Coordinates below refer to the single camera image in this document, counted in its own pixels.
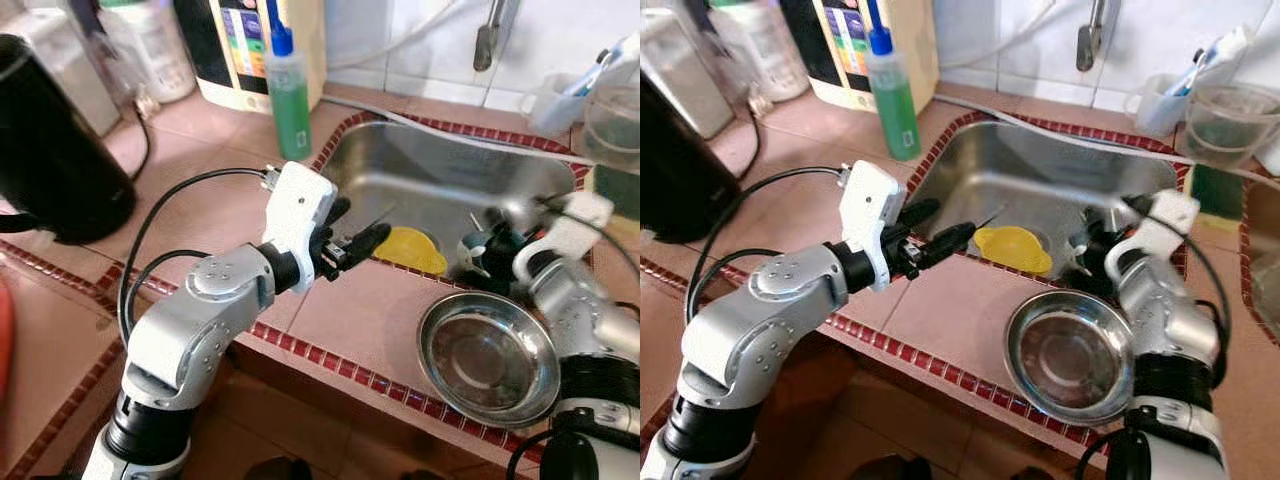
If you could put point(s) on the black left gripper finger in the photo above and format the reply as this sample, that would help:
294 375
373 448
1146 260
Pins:
366 243
337 214
918 213
946 243

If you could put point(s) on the metal spoon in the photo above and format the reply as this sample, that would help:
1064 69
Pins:
990 218
385 216

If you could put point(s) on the yellow plastic bowl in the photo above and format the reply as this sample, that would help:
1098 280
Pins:
410 250
1012 250

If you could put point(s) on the round steel plate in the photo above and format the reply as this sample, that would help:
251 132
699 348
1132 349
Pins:
1070 355
490 360

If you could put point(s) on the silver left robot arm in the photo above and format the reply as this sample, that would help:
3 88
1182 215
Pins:
760 330
180 330

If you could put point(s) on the stainless steel sink basin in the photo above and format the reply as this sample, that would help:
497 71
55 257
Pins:
430 170
1265 260
1030 170

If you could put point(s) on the green dish soap bottle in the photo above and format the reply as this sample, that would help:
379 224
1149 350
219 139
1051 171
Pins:
290 110
895 110

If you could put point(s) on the green sponge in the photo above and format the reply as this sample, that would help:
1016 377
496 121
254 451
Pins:
1215 190
618 190

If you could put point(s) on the beige water purifier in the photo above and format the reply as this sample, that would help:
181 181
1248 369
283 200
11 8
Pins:
300 60
910 60

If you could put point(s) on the pale toothbrush cup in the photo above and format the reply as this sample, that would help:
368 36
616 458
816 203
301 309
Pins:
1160 105
555 105

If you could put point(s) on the blue white toothbrush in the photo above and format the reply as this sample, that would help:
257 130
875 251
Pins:
1210 65
600 70

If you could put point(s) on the white plastic jar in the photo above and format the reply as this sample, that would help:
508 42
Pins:
770 50
155 50

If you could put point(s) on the clear plastic storage container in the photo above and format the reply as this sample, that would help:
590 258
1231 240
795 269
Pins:
690 70
60 60

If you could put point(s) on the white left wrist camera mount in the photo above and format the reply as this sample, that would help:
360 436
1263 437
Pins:
872 205
300 205

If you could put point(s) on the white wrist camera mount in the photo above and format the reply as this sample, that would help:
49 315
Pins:
872 205
575 235
300 205
1160 235

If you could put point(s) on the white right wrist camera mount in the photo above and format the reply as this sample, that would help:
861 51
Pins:
575 235
1160 235

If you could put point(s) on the grey wall tap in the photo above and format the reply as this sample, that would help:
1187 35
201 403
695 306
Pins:
1090 45
487 45

